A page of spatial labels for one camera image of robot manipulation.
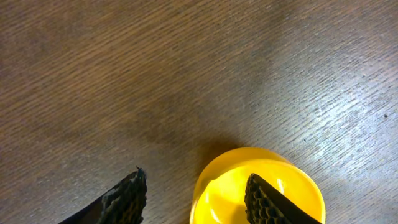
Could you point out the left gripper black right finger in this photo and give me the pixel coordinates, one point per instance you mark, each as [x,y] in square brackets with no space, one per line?
[266,205]

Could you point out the yellow measuring scoop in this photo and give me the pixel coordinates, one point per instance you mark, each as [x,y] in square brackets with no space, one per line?
[220,189]

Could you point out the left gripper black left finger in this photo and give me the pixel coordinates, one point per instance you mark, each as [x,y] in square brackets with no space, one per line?
[122,204]

